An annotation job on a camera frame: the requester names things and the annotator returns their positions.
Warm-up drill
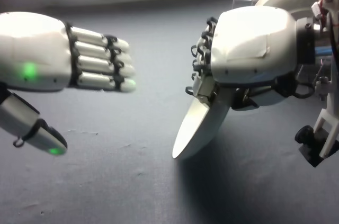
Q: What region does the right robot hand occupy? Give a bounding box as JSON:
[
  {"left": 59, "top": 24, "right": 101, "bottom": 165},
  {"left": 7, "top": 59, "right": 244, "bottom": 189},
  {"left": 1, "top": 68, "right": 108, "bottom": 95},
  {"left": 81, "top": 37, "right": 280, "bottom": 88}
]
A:
[{"left": 185, "top": 5, "right": 316, "bottom": 111}]

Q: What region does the white plate with leaf print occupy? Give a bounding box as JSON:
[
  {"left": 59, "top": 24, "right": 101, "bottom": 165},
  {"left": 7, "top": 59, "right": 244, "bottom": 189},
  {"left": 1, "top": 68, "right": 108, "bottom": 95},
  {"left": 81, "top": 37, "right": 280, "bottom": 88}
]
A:
[{"left": 171, "top": 86, "right": 231, "bottom": 160}]

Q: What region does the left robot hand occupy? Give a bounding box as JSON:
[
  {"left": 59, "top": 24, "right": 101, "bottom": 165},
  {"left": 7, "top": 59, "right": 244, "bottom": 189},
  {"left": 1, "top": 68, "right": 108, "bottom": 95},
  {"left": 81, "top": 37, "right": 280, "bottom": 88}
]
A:
[{"left": 0, "top": 11, "right": 137, "bottom": 157}]

